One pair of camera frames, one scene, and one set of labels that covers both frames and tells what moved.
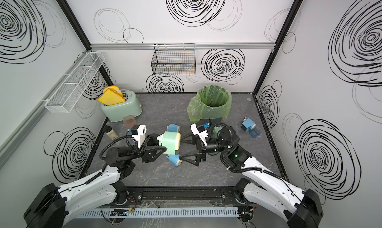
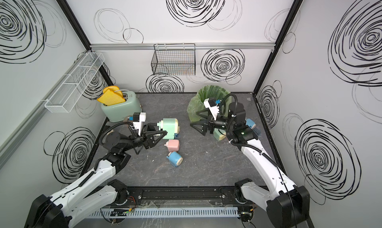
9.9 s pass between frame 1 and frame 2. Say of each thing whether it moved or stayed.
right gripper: moved
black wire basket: stayed
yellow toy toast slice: stayed
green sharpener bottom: moved
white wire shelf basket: stayed
